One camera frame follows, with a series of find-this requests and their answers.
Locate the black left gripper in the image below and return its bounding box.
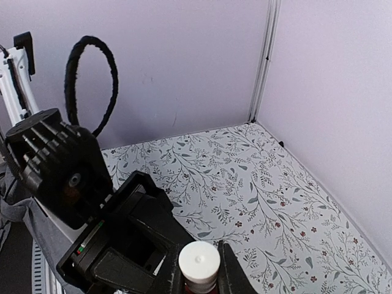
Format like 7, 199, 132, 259
56, 171, 195, 293

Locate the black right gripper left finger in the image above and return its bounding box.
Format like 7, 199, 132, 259
159, 244, 185, 294

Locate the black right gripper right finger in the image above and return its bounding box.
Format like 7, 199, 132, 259
217, 240, 256, 294

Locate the red nail polish bottle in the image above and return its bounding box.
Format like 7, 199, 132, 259
184, 280, 219, 294

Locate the grey sleeved forearm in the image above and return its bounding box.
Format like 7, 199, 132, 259
1, 163, 81, 293

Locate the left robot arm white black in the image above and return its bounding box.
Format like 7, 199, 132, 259
1, 32, 192, 293

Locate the aluminium front rail frame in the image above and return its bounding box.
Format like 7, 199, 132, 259
31, 241, 65, 294

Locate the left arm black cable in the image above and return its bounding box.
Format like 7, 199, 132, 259
64, 36, 119, 137

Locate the aluminium corner post left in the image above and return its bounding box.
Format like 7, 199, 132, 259
247, 0, 282, 123

